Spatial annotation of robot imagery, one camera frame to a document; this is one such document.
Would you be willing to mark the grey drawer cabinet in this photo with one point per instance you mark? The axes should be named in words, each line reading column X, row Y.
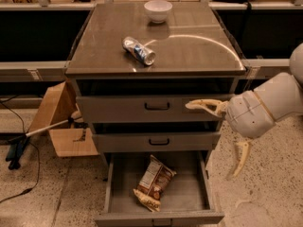
column 193, row 56

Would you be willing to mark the brown chip bag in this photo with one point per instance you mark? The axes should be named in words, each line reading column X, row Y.
column 153, row 183

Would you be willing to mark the grey bottom drawer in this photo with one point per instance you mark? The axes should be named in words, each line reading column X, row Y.
column 186, row 202

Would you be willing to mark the grey middle drawer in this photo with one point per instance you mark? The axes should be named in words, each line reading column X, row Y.
column 149, row 142

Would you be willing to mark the grey top drawer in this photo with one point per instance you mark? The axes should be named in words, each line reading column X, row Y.
column 143, row 109

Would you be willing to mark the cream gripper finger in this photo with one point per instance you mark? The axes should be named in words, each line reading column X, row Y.
column 245, row 147
column 212, row 106

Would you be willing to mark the open cardboard box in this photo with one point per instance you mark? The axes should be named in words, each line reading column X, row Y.
column 58, row 104

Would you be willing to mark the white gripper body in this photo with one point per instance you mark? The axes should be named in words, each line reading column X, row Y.
column 249, row 114

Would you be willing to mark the white ceramic bowl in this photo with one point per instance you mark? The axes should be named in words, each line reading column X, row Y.
column 158, row 10

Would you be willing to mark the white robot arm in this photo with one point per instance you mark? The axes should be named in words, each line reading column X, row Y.
column 282, row 95

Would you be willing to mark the grey drawer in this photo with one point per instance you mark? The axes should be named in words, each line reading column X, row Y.
column 149, row 142
column 186, row 202
column 143, row 109

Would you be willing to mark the crushed silver blue can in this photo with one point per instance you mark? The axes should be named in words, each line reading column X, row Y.
column 141, row 52

